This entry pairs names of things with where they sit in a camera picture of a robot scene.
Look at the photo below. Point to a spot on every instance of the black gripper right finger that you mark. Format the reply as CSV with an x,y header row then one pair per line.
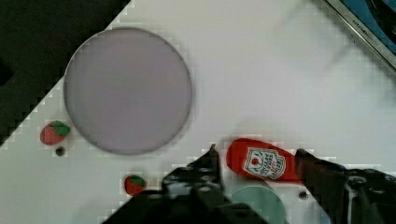
x,y
348,196

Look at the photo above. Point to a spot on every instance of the silver toaster oven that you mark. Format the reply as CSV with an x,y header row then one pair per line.
x,y
373,21

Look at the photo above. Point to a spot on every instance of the red strawberry toy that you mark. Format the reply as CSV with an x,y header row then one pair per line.
x,y
54,133
133,184

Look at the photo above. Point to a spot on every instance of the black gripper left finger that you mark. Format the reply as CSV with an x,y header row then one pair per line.
x,y
193,194

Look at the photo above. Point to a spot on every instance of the red ketchup bottle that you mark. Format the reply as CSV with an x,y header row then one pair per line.
x,y
261,161

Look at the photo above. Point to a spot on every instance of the round lilac plate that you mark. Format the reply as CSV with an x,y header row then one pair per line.
x,y
128,91

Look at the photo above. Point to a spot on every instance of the red strawberry toy far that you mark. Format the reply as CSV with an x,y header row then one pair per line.
x,y
54,133

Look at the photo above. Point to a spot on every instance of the mint green cup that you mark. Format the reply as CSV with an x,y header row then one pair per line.
x,y
263,201

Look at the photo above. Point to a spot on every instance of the red strawberry toy near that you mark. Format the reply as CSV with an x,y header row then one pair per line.
x,y
133,184

